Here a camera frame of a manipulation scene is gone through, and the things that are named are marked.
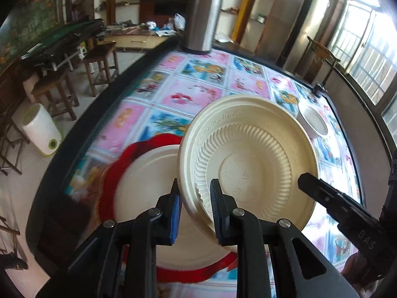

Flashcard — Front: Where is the wooden stool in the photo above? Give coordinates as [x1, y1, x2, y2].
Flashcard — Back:
[83, 41, 120, 96]

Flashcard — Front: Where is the colourful floral tablecloth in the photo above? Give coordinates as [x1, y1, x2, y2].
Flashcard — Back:
[65, 50, 361, 233]

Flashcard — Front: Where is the low wooden tv cabinet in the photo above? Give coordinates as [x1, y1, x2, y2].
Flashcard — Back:
[97, 28, 169, 52]

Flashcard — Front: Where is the dark wooden chair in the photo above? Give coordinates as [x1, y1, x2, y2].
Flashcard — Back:
[303, 36, 340, 86]

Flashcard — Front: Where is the tall floor air conditioner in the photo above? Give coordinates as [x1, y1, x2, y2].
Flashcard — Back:
[278, 0, 330, 73]

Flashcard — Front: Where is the small white bowl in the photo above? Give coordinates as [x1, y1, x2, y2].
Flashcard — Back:
[297, 102, 328, 139]

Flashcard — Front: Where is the white cylindrical humidifier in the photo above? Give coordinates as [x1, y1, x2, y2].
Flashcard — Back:
[22, 103, 63, 157]

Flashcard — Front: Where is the small black round object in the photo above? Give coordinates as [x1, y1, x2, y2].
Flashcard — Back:
[312, 83, 326, 98]

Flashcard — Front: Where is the green mahjong table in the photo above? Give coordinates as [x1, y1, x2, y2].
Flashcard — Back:
[20, 19, 105, 66]

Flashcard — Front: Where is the stainless steel thermos jug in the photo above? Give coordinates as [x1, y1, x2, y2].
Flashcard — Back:
[182, 0, 223, 55]

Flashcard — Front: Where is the cream disposable plate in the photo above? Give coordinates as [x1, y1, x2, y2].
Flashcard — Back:
[114, 145, 236, 271]
[177, 95, 318, 241]

